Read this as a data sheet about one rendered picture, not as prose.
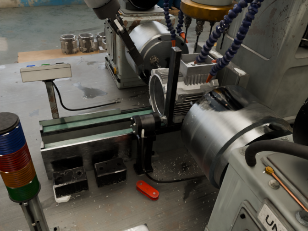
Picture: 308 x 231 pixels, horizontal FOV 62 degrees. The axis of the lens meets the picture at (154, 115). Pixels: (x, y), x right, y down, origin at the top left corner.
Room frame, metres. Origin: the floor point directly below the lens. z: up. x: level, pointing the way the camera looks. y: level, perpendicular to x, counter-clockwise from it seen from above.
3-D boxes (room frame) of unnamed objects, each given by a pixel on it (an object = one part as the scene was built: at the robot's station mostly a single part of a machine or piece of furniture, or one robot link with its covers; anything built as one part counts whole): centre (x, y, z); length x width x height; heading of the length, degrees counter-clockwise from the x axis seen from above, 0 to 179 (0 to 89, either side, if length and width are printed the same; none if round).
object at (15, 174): (0.34, 0.26, 1.10); 0.06 x 0.06 x 0.04
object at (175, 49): (0.66, -0.04, 1.12); 0.04 x 0.03 x 0.26; 114
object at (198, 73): (0.84, -0.13, 1.11); 0.12 x 0.11 x 0.07; 113
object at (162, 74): (0.83, -0.10, 1.01); 0.20 x 0.19 x 0.19; 113
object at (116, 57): (1.38, 0.13, 0.99); 0.35 x 0.31 x 0.37; 24
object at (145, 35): (1.16, 0.04, 1.04); 0.37 x 0.25 x 0.25; 24
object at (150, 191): (0.53, 0.00, 0.81); 0.09 x 0.03 x 0.02; 55
